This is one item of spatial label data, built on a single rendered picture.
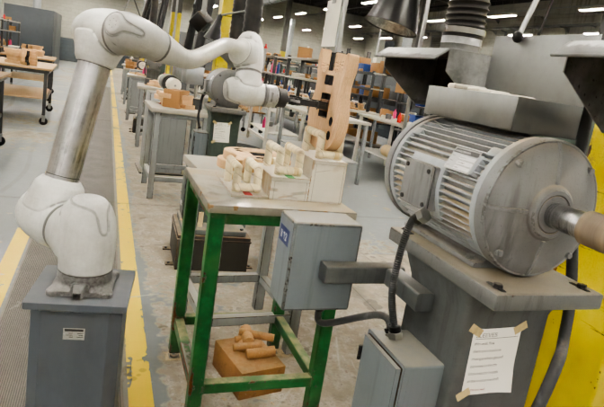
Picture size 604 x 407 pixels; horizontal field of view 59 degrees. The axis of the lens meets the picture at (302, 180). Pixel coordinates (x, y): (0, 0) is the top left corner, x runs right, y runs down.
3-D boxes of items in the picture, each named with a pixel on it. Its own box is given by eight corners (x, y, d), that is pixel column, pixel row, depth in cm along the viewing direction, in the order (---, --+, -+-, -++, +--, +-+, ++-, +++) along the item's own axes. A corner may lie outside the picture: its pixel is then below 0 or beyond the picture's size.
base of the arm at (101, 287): (40, 302, 147) (41, 283, 145) (58, 270, 168) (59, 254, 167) (110, 305, 151) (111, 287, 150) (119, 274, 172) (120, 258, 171)
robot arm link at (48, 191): (36, 252, 157) (-3, 230, 168) (83, 252, 170) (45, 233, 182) (107, 0, 157) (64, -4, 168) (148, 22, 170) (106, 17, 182)
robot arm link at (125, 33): (175, 27, 164) (146, 24, 171) (130, 1, 149) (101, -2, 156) (164, 67, 164) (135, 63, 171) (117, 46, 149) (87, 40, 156)
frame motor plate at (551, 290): (600, 310, 95) (606, 290, 94) (493, 312, 87) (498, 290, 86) (474, 242, 128) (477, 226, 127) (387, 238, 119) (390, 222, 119)
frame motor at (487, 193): (589, 286, 99) (626, 149, 94) (470, 285, 89) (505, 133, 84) (457, 219, 136) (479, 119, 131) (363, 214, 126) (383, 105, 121)
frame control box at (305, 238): (395, 367, 109) (419, 249, 104) (297, 373, 102) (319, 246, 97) (346, 313, 132) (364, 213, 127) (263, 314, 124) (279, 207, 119)
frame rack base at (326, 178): (341, 204, 216) (349, 163, 213) (306, 202, 211) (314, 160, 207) (317, 188, 241) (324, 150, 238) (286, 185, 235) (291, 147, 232)
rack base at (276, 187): (307, 202, 211) (311, 180, 209) (268, 199, 205) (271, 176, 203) (287, 185, 236) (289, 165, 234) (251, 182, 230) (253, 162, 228)
